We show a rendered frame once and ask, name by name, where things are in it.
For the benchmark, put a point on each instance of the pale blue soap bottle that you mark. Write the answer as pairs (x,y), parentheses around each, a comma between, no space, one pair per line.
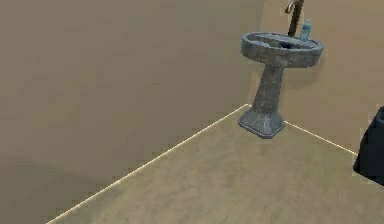
(306,30)

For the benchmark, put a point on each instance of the grey stone pedestal sink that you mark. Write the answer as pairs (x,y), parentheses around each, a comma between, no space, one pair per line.
(270,87)

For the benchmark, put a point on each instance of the brown faucet pipe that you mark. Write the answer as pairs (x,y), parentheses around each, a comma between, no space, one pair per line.
(295,16)

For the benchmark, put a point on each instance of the black trash can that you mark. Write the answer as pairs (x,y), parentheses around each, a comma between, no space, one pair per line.
(372,150)

